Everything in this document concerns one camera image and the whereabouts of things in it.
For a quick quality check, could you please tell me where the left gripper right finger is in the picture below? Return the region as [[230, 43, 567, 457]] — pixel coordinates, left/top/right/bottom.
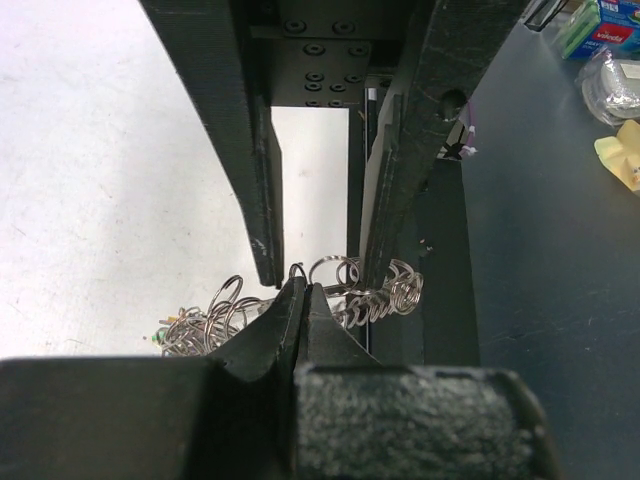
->
[[294, 314, 560, 479]]

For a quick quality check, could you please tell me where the grey cloth pack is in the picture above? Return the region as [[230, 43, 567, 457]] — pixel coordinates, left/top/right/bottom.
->
[[576, 47, 639, 126]]

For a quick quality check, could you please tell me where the sponge pack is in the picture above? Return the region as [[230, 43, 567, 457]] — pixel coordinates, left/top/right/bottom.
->
[[554, 0, 639, 59]]

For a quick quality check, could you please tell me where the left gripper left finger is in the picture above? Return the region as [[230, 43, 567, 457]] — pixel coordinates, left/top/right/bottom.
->
[[1, 277, 306, 479]]

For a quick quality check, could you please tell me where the metal disc keyring holder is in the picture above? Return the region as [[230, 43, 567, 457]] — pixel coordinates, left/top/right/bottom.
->
[[151, 255, 424, 358]]

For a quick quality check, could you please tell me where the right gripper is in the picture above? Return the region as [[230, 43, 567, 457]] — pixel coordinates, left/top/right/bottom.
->
[[141, 0, 527, 289]]

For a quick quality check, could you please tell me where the yellow plastic bag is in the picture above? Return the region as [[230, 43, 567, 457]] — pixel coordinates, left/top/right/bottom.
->
[[594, 120, 640, 196]]

